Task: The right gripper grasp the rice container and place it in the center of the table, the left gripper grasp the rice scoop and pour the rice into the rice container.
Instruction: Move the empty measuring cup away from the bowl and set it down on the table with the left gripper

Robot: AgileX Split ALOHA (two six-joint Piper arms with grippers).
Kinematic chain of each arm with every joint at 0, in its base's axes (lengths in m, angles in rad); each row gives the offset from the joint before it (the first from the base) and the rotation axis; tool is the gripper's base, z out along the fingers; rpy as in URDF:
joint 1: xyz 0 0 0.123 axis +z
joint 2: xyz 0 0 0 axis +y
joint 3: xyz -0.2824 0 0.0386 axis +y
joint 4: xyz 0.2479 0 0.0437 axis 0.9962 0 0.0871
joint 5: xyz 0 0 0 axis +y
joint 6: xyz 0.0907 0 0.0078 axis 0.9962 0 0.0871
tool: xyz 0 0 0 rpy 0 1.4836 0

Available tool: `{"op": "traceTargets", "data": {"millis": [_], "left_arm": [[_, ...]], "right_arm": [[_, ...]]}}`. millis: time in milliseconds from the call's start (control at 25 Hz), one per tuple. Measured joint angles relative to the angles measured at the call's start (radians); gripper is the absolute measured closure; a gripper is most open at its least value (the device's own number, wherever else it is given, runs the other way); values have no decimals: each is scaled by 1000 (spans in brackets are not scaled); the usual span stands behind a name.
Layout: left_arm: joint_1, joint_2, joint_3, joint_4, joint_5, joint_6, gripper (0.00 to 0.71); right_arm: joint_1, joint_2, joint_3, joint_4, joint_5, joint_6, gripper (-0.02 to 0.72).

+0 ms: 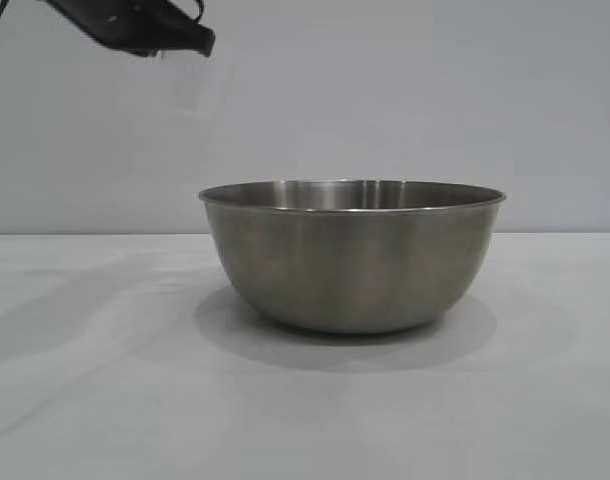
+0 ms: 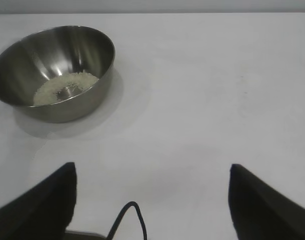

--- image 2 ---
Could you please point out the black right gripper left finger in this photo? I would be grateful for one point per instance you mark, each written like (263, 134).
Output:
(37, 212)

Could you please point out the white uncooked rice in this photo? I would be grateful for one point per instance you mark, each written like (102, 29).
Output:
(50, 90)

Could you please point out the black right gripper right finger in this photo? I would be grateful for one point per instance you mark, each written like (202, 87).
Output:
(262, 215)

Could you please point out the stainless steel mixing bowl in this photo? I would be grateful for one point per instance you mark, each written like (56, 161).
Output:
(57, 112)

